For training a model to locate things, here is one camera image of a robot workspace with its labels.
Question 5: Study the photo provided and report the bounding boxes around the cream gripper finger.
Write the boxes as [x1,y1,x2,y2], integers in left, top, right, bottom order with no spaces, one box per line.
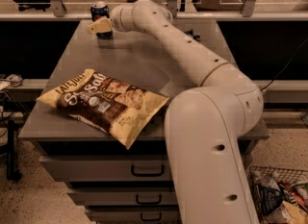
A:
[86,16,113,35]

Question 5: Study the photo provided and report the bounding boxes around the middle grey drawer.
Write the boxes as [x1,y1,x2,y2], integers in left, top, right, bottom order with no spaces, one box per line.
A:
[67,187,177,207]

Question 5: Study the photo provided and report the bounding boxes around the black metal stand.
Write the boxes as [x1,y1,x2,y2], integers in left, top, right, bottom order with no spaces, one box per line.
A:
[7,120,22,182]

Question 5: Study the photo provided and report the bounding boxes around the grey drawer cabinet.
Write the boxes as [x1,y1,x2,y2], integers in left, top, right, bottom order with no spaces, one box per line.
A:
[21,14,264,224]

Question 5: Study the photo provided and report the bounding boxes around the bottom grey drawer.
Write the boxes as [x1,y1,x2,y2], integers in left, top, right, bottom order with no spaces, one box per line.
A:
[85,206,181,224]

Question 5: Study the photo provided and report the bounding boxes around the dark blue snack bar wrapper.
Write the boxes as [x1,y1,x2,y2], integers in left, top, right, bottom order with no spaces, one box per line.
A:
[184,29,200,41]

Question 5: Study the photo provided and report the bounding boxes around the top grey drawer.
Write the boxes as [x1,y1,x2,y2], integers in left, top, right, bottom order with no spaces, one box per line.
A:
[38,153,253,182]

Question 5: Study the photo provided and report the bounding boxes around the wire basket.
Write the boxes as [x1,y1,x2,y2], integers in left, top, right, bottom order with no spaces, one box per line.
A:
[244,165,308,224]

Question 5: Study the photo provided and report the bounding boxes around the blue pepsi can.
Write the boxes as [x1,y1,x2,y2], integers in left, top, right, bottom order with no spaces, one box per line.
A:
[90,1,113,39]

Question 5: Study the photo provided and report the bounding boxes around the yellow brown chip bag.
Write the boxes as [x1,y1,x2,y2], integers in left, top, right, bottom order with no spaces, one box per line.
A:
[38,69,168,149]

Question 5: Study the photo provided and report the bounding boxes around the grey drawer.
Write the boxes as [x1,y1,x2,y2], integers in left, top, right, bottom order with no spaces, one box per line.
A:
[67,187,177,207]
[38,153,253,182]
[85,206,181,224]

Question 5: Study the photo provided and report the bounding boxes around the black cable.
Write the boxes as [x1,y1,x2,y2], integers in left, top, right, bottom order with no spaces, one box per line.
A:
[260,37,308,92]

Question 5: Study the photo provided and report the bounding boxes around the snack packages in basket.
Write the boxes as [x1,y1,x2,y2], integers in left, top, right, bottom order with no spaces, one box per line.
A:
[253,170,308,224]

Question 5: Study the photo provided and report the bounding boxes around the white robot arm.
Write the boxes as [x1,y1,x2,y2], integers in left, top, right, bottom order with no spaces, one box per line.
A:
[88,0,263,224]

